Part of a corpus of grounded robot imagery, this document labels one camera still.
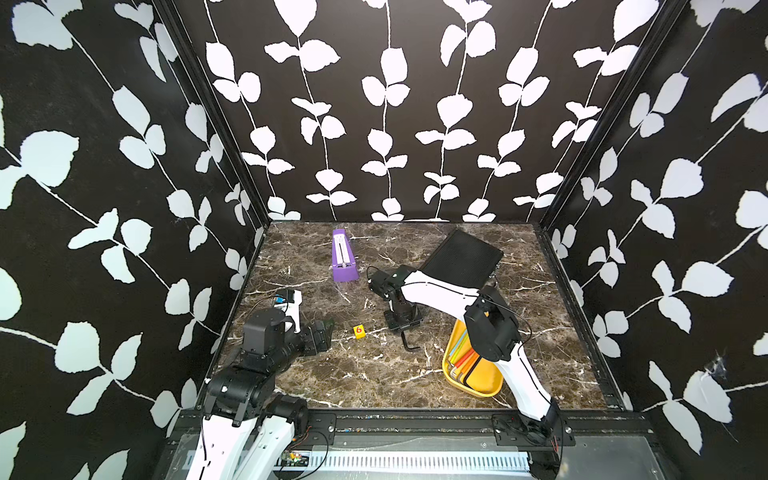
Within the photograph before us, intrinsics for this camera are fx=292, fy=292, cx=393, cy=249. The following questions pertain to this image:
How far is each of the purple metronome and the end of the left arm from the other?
36 centimetres

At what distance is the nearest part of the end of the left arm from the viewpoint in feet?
1.98

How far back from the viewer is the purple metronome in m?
0.94
